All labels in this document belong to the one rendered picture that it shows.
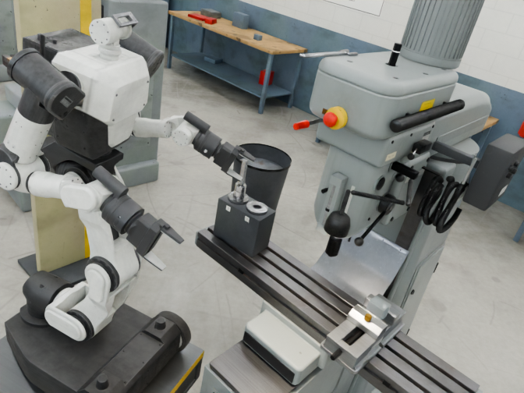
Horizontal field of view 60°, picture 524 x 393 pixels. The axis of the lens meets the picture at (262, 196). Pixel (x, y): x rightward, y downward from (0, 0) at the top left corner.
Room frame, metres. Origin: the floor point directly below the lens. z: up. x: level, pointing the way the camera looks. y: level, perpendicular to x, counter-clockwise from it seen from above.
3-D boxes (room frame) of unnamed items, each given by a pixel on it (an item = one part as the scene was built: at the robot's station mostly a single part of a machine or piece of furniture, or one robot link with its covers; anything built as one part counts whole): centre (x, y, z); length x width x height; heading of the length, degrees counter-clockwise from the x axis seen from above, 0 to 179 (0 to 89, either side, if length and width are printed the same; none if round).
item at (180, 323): (1.48, 0.29, 0.50); 0.20 x 0.05 x 0.20; 70
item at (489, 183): (1.40, -0.74, 1.62); 0.20 x 0.09 x 0.21; 143
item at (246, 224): (1.62, 0.05, 1.09); 0.22 x 0.12 x 0.20; 60
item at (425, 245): (1.86, -0.66, 0.78); 0.50 x 0.46 x 1.56; 143
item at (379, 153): (1.40, -0.32, 1.68); 0.34 x 0.24 x 0.10; 143
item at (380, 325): (1.18, -0.44, 1.08); 0.12 x 0.06 x 0.04; 52
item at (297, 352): (1.36, -0.29, 0.85); 0.50 x 0.35 x 0.12; 143
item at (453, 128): (1.76, -0.59, 1.66); 0.80 x 0.23 x 0.20; 143
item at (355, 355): (1.20, -0.46, 1.04); 0.35 x 0.15 x 0.11; 142
